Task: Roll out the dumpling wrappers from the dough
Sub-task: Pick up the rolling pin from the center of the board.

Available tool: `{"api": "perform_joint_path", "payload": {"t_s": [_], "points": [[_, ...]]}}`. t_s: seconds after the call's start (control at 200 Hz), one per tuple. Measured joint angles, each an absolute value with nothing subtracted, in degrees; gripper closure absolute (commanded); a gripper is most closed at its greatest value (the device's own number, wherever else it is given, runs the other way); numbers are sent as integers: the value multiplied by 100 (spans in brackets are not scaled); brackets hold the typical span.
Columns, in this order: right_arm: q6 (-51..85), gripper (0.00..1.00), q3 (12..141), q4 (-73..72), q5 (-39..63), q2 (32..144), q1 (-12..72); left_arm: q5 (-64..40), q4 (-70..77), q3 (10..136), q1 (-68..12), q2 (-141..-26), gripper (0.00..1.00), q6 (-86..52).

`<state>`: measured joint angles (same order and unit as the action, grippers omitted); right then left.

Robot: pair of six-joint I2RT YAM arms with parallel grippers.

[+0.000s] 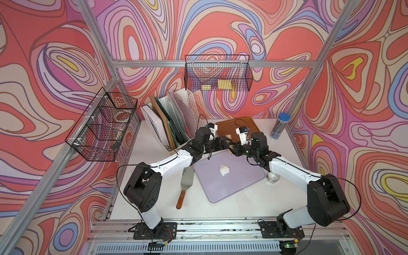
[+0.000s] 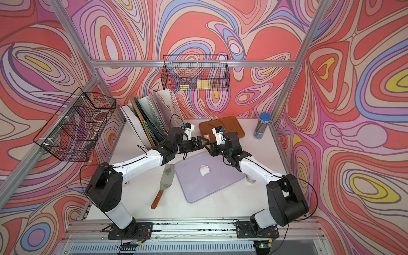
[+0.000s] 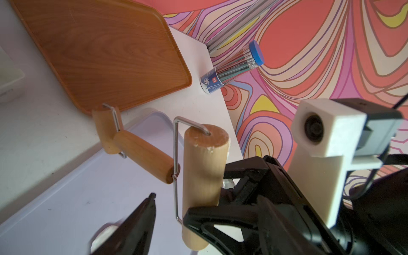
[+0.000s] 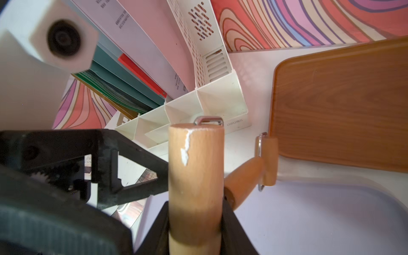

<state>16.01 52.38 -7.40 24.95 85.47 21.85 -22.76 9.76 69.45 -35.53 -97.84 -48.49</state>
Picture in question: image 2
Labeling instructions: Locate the white dough piece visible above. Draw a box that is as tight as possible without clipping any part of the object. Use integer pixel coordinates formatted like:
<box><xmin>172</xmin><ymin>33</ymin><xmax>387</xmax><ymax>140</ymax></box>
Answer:
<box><xmin>199</xmin><ymin>165</ymin><xmax>210</xmax><ymax>176</ymax></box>

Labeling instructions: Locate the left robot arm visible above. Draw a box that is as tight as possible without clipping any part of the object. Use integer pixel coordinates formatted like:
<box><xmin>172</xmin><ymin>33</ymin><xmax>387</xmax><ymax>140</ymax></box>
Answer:
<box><xmin>85</xmin><ymin>127</ymin><xmax>210</xmax><ymax>230</ymax></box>

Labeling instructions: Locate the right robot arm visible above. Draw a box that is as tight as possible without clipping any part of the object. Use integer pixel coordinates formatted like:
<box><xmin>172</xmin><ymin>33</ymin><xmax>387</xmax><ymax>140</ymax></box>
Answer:
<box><xmin>209</xmin><ymin>127</ymin><xmax>309</xmax><ymax>229</ymax></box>

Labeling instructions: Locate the blue lid clear canister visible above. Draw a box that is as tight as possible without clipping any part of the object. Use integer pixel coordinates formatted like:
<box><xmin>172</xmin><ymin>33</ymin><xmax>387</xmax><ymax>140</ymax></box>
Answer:
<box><xmin>254</xmin><ymin>113</ymin><xmax>272</xmax><ymax>140</ymax></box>

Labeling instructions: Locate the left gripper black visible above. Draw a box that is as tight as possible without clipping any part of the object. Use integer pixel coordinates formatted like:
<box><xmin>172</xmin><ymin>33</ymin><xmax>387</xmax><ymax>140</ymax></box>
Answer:
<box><xmin>173</xmin><ymin>135</ymin><xmax>209</xmax><ymax>155</ymax></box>

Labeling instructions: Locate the white board rack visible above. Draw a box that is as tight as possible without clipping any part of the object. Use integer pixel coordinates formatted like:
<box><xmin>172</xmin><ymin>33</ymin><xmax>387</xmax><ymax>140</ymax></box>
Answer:
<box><xmin>121</xmin><ymin>90</ymin><xmax>186</xmax><ymax>149</ymax></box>

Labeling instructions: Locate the metal scraper wooden handle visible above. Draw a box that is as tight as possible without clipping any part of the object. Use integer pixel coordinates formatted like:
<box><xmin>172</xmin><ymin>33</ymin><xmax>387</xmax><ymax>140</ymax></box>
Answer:
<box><xmin>151</xmin><ymin>164</ymin><xmax>175</xmax><ymax>209</ymax></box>

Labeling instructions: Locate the purple cutting board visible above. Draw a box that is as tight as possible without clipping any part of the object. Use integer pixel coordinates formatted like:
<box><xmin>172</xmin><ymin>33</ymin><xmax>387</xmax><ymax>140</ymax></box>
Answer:
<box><xmin>174</xmin><ymin>152</ymin><xmax>245</xmax><ymax>204</ymax></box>

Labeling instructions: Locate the black wire basket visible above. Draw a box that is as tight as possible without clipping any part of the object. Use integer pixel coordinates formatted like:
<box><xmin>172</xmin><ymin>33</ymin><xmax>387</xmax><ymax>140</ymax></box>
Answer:
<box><xmin>160</xmin><ymin>54</ymin><xmax>231</xmax><ymax>92</ymax></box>
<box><xmin>33</xmin><ymin>88</ymin><xmax>117</xmax><ymax>162</ymax></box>

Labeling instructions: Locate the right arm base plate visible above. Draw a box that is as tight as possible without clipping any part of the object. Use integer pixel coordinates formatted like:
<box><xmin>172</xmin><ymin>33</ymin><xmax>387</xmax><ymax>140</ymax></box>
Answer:
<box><xmin>232</xmin><ymin>219</ymin><xmax>279</xmax><ymax>240</ymax></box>

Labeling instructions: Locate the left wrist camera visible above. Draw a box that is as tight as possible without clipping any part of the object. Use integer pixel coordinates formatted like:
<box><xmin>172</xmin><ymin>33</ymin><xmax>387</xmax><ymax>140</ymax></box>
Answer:
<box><xmin>183</xmin><ymin>123</ymin><xmax>195</xmax><ymax>140</ymax></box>

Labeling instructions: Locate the black wire basket left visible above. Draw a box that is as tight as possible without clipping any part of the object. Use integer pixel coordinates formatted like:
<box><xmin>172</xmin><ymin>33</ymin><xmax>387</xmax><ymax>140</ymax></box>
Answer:
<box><xmin>33</xmin><ymin>88</ymin><xmax>117</xmax><ymax>162</ymax></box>

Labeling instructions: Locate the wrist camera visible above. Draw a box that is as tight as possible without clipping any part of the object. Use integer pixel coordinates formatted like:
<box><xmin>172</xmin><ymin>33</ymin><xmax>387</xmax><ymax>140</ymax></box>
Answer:
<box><xmin>183</xmin><ymin>123</ymin><xmax>195</xmax><ymax>140</ymax></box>
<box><xmin>212</xmin><ymin>126</ymin><xmax>225</xmax><ymax>146</ymax></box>

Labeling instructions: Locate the brown wooden board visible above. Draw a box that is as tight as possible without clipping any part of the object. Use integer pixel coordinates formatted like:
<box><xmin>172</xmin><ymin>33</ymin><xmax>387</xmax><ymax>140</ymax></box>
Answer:
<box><xmin>128</xmin><ymin>98</ymin><xmax>155</xmax><ymax>149</ymax></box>

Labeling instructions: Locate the brown wooden tray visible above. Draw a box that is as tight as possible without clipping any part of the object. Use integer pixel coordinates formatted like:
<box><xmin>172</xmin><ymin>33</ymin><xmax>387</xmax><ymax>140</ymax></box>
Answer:
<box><xmin>199</xmin><ymin>116</ymin><xmax>245</xmax><ymax>142</ymax></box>

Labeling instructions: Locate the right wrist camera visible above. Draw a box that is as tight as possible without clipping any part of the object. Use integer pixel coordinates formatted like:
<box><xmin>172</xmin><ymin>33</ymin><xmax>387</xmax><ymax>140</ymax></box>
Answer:
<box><xmin>212</xmin><ymin>126</ymin><xmax>225</xmax><ymax>146</ymax></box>

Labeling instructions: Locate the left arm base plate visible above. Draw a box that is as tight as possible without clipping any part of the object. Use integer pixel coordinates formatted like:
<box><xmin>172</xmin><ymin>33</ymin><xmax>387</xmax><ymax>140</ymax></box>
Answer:
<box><xmin>108</xmin><ymin>222</ymin><xmax>153</xmax><ymax>240</ymax></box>

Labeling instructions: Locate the white thick cutting board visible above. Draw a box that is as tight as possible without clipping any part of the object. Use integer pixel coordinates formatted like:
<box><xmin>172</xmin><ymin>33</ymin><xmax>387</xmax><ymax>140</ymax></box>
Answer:
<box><xmin>121</xmin><ymin>105</ymin><xmax>152</xmax><ymax>149</ymax></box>

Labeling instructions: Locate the black wire basket back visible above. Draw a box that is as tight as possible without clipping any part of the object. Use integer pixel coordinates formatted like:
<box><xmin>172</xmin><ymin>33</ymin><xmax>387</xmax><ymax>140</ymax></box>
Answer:
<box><xmin>160</xmin><ymin>54</ymin><xmax>231</xmax><ymax>92</ymax></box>

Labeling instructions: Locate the dark green cutting board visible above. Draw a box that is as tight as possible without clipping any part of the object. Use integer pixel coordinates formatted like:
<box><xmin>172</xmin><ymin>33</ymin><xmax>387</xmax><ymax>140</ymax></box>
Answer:
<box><xmin>134</xmin><ymin>97</ymin><xmax>167</xmax><ymax>143</ymax></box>

